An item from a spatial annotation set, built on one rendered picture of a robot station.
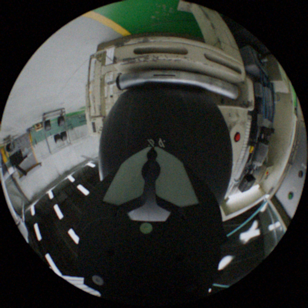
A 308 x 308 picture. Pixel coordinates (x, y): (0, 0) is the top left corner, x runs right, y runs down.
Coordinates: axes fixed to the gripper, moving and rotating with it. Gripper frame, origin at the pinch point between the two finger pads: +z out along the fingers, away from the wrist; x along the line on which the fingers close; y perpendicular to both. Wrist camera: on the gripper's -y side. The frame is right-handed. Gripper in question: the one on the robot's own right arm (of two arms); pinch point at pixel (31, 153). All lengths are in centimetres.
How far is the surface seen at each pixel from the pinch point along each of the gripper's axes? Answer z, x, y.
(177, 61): -6, -91, 8
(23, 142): 264, 983, 171
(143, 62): -5, -83, 9
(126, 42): -6, -81, 16
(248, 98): -10, -110, -1
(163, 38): -7, -89, 15
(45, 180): 330, 1008, -253
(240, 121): 0, -119, -9
